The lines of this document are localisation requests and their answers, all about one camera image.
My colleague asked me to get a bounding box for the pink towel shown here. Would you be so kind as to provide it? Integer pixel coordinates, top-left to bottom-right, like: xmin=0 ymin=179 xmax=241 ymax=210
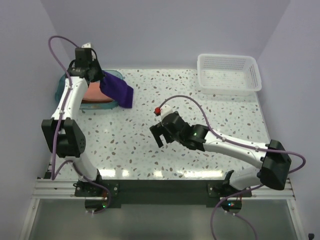
xmin=82 ymin=82 xmax=113 ymax=104

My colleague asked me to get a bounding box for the purple towel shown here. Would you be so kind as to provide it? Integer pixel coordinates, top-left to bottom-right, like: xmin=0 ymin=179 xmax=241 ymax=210
xmin=99 ymin=70 xmax=134 ymax=109

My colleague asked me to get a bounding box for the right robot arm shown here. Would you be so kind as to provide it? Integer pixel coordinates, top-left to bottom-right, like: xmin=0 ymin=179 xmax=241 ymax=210
xmin=149 ymin=111 xmax=292 ymax=197

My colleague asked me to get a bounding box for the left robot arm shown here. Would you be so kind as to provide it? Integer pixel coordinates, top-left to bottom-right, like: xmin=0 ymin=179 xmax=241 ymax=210
xmin=41 ymin=43 xmax=110 ymax=200

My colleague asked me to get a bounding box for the blue transparent plastic tray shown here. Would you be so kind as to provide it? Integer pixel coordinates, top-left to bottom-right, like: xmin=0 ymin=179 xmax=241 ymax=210
xmin=54 ymin=69 xmax=124 ymax=110

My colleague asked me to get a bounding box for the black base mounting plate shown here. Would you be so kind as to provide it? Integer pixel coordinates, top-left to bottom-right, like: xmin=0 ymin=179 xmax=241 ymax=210
xmin=73 ymin=179 xmax=239 ymax=209

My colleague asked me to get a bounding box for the white plastic basket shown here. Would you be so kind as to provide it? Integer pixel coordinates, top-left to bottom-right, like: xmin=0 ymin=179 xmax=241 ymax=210
xmin=197 ymin=53 xmax=262 ymax=96

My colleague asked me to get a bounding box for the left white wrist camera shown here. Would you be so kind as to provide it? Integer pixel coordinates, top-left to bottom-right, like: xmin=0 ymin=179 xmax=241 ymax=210
xmin=81 ymin=42 xmax=92 ymax=49

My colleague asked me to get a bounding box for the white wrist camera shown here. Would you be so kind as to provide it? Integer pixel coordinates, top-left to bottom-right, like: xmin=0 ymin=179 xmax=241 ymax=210
xmin=154 ymin=104 xmax=173 ymax=120
xmin=81 ymin=42 xmax=92 ymax=49

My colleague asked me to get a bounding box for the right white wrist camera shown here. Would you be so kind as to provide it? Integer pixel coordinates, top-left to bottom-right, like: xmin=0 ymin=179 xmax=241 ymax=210
xmin=154 ymin=104 xmax=173 ymax=120

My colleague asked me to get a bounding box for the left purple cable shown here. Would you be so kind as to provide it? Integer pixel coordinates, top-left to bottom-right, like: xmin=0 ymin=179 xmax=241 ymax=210
xmin=48 ymin=35 xmax=112 ymax=215

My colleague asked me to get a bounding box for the purple cable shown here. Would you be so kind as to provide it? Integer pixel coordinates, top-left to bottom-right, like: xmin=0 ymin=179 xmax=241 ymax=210
xmin=158 ymin=94 xmax=307 ymax=240
xmin=48 ymin=35 xmax=112 ymax=215

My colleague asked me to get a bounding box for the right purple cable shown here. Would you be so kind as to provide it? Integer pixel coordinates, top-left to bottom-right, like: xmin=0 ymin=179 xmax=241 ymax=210
xmin=158 ymin=94 xmax=307 ymax=240

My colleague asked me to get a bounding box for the aluminium frame rail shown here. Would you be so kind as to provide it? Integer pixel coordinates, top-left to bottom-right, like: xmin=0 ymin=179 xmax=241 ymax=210
xmin=32 ymin=179 xmax=296 ymax=200

